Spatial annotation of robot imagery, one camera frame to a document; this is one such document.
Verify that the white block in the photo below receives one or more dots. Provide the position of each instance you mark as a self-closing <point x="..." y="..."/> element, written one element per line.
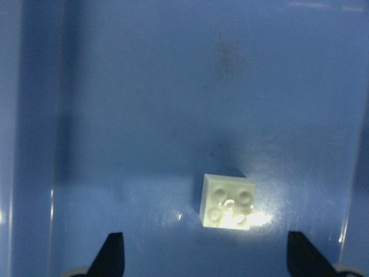
<point x="226" y="202"/>

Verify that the blue plastic tray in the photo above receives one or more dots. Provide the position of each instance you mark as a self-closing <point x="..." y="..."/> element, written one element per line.
<point x="112" y="112"/>

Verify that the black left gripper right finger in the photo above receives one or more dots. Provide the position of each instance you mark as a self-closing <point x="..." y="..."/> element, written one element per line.
<point x="304" y="259"/>

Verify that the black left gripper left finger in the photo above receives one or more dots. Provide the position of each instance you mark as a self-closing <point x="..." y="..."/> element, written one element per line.
<point x="110" y="260"/>

